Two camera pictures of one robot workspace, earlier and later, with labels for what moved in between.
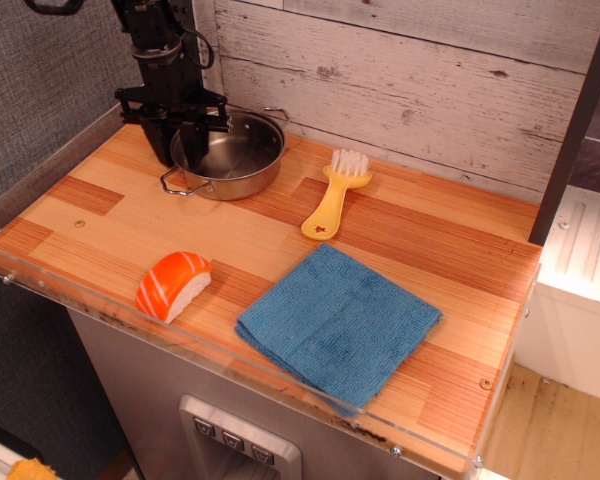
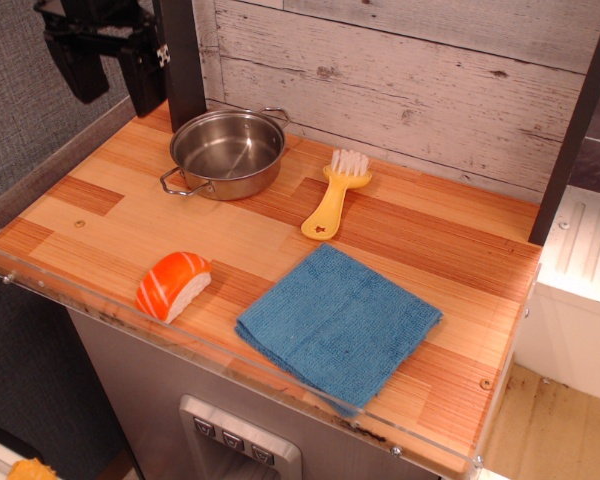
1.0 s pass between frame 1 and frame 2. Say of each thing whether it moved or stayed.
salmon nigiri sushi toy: stayed
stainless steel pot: stayed
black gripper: moved
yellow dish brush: stayed
